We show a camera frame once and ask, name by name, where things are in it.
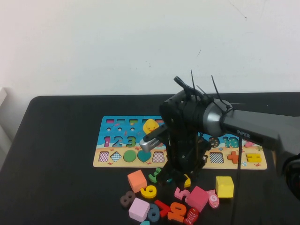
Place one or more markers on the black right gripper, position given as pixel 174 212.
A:
pixel 185 152

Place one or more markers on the yellow pentagon puzzle piece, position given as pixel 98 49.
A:
pixel 187 181

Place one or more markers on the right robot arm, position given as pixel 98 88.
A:
pixel 248 126

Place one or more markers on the pink number five piece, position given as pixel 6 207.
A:
pixel 178 192

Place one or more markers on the green number three piece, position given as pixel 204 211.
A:
pixel 152 179

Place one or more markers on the red number seven piece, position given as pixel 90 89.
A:
pixel 164 208

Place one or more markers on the yellow number six piece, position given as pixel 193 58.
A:
pixel 144 194

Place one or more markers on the teal heart puzzle piece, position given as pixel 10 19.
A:
pixel 144 157

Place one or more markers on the orange number ten piece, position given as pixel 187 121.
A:
pixel 173 215

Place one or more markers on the grey-blue number nine piece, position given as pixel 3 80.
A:
pixel 150 207

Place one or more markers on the green circle puzzle piece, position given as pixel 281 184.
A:
pixel 129 155

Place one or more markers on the brown number eight piece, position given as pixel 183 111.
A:
pixel 127 198

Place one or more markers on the small teal wooden piece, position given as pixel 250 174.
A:
pixel 145 223

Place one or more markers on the orange plus sign piece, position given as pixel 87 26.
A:
pixel 233 157

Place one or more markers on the colourful wooden puzzle board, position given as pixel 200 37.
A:
pixel 110 131

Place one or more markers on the yellow equals sign piece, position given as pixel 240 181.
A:
pixel 253 160

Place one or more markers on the pink greater-than sign piece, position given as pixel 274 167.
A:
pixel 249 144

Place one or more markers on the magenta wooden cube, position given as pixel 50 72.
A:
pixel 198 198

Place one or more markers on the orange wooden cube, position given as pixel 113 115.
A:
pixel 137 180

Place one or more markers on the red wooden fish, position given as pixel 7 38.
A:
pixel 191 216

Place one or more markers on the pink wooden fish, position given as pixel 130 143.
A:
pixel 212 199

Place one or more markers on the yellow wooden cube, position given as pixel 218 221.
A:
pixel 224 187

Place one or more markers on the lilac wooden cube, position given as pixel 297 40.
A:
pixel 138 209

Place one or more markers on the yellow rubber duck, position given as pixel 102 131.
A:
pixel 150 125

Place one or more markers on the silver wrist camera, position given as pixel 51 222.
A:
pixel 147 146

